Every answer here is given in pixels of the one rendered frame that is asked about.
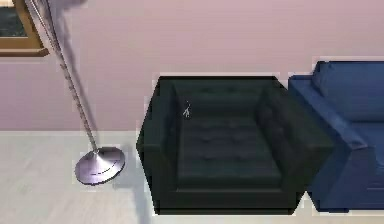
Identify small grey keys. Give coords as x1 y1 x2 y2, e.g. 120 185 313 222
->
182 100 192 119

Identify black leather armchair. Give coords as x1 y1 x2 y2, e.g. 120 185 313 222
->
135 75 335 216

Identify silver floor lamp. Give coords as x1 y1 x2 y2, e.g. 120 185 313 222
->
24 0 126 186

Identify blue sofa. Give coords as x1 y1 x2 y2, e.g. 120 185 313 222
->
287 60 384 213

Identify gold framed picture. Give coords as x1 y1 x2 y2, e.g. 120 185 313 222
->
0 0 50 57

